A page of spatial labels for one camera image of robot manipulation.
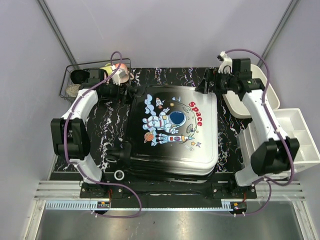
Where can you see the white compartment organizer box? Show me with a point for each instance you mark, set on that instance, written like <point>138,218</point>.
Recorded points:
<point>293,122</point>

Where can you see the black bowl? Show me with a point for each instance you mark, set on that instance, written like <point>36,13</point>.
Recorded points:
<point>79,76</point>

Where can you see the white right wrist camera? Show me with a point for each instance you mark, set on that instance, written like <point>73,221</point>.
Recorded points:
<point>226,63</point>

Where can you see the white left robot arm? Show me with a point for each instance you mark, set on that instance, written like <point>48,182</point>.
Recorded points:
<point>69,134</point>

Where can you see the yellow mug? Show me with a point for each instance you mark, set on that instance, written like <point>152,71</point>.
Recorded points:
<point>108,69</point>

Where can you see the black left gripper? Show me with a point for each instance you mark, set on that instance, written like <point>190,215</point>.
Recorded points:
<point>121,98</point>

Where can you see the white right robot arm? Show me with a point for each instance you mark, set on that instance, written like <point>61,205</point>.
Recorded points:
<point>276,151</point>

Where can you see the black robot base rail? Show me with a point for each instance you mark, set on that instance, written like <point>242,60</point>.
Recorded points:
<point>168,194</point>

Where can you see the black wire dish rack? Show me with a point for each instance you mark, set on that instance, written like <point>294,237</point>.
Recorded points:
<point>67,80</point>

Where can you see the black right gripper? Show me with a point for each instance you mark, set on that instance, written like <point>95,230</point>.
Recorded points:
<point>211,75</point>

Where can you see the space astronaut kids suitcase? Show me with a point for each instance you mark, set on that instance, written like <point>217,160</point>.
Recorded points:
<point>171,134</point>

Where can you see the pink mug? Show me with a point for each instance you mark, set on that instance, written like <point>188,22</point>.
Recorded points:
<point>124,72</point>

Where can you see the speckled grey plate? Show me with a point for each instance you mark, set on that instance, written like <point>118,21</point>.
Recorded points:
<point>72,90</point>

